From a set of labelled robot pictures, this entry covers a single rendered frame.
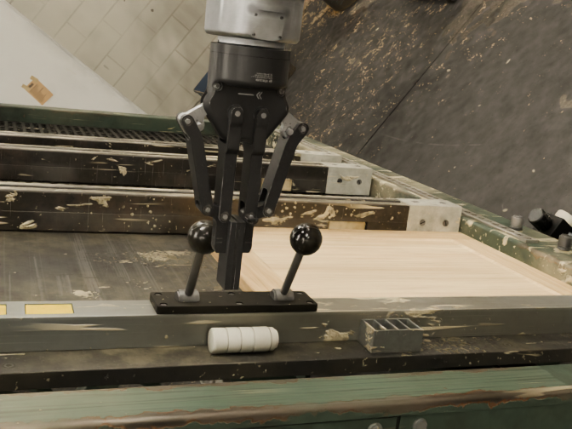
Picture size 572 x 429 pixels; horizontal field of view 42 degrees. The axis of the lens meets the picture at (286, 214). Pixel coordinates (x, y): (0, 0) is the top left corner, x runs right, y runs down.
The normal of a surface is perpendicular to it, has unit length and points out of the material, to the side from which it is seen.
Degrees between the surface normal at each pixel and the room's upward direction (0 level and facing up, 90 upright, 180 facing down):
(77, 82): 90
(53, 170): 90
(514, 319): 90
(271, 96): 90
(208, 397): 56
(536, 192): 0
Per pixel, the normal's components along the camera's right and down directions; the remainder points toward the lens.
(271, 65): 0.53, 0.25
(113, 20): 0.32, 0.28
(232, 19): -0.39, 0.17
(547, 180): -0.70, -0.57
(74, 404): 0.11, -0.97
